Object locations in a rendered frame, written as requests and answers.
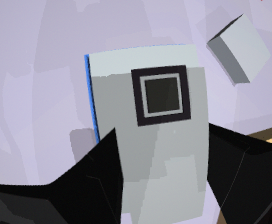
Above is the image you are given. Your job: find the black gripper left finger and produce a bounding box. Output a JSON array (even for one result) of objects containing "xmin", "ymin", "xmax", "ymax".
[{"xmin": 0, "ymin": 128, "xmax": 124, "ymax": 224}]

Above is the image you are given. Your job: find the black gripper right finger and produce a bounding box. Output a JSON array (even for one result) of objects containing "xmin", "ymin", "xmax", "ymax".
[{"xmin": 207, "ymin": 123, "xmax": 272, "ymax": 224}]

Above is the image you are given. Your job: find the tan panel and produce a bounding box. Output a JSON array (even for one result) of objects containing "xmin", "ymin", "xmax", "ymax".
[{"xmin": 217, "ymin": 128, "xmax": 272, "ymax": 224}]

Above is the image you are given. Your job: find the blue tray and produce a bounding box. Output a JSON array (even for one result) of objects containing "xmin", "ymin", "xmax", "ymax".
[{"xmin": 84, "ymin": 55, "xmax": 100, "ymax": 144}]

